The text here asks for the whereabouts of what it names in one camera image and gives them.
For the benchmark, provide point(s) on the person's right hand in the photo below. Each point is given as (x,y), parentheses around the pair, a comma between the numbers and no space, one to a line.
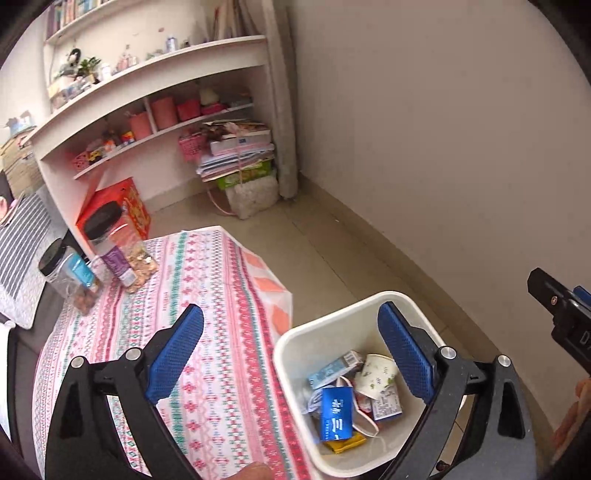
(570,429)

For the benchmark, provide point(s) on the white plush toy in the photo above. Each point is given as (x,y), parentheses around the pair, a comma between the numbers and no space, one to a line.
(209,96)

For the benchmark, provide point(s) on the small white label carton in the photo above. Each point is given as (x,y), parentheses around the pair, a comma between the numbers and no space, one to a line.
(387,404)

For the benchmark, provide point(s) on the small pink bin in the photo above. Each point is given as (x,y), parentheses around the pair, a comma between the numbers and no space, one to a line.
(140,127)

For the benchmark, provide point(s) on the white trash bin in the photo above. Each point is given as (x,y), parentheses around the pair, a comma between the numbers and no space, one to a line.
(295,355)

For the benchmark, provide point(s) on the blue packet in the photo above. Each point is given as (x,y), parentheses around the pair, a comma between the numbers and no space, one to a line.
(336,415)

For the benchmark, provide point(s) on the tall pink bin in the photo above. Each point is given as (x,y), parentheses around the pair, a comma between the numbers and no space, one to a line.
(164,113)

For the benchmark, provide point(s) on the small milk carton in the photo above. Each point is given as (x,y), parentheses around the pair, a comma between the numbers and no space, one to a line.
(334,367)

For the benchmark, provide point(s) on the floral paper cup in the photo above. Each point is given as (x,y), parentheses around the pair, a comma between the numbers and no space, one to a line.
(378,374)

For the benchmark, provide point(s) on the yellow snack bag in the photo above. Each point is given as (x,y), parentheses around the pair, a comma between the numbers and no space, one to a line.
(344,445)

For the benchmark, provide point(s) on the white shelf unit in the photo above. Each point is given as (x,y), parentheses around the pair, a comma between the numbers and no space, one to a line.
(161,74)

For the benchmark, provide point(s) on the white face mask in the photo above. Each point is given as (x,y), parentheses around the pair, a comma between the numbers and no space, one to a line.
(364,417)

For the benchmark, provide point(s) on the grey striped sofa cover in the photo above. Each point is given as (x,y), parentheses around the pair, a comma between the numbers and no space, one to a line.
(23,263)

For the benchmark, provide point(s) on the red cardboard box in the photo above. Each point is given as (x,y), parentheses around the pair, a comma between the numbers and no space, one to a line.
(129,207)

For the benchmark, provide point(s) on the orange checked plastic sheet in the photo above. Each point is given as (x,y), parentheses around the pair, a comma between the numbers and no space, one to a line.
(272,295)

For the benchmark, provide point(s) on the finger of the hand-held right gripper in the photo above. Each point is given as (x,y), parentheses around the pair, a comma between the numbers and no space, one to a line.
(551,293)
(572,339)

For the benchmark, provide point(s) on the patterned pink tablecloth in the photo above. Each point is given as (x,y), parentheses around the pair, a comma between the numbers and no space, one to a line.
(221,323)

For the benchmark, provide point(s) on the potted green plant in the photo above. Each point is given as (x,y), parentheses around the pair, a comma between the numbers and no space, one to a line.
(87,69)

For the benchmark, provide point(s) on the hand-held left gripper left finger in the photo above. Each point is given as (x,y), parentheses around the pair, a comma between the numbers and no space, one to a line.
(178,350)

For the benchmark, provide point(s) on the purple label plastic jar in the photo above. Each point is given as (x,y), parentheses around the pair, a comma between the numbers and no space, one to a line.
(122,258)

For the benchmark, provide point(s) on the blue label plastic jar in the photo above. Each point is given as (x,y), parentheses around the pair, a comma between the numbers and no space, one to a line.
(69,281)

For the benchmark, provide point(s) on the tied stack of books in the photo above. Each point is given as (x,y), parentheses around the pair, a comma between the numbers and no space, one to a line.
(235,152)

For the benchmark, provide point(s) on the pink patterned basket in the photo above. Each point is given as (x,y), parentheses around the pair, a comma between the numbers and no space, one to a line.
(81,160)

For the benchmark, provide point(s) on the green box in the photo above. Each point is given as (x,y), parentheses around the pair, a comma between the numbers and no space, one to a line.
(244,175)

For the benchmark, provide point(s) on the grey curtain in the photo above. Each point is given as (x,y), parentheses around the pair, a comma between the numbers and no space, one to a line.
(284,92)

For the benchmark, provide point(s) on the row of books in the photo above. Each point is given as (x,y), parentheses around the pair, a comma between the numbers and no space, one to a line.
(76,16)

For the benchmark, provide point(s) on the hanging pink basket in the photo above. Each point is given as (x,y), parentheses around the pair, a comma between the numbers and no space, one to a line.
(191,146)

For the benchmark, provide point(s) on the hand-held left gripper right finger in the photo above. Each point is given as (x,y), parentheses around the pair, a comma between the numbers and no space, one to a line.
(406,353)

